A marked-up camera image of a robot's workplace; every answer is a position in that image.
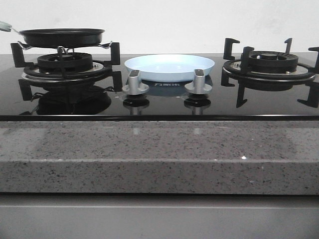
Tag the light blue plate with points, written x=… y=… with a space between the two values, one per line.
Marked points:
x=169 y=68

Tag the silver stove knob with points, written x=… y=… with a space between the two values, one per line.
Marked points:
x=198 y=85
x=135 y=85

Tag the left black burner head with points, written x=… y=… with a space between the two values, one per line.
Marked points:
x=72 y=63

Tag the left silver stove knob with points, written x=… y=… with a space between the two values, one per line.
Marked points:
x=135 y=85

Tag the grey cabinet front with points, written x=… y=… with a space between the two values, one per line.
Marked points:
x=158 y=217

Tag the small wire pan support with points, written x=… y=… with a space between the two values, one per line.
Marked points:
x=65 y=48

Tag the black glass gas cooktop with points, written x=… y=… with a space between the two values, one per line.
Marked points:
x=231 y=98

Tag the left black pan support grate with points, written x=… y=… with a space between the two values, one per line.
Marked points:
x=66 y=81

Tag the black frying pan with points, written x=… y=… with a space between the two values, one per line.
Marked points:
x=65 y=37

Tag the right black pan support grate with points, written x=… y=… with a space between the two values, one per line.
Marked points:
x=272 y=79

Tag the right black burner head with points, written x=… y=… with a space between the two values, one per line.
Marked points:
x=273 y=59

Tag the black burner head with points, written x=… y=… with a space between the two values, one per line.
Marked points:
x=72 y=63
x=273 y=59

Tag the right silver stove knob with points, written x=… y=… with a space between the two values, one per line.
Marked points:
x=198 y=85

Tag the black pan support grate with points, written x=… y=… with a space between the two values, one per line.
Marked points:
x=66 y=81
x=272 y=79

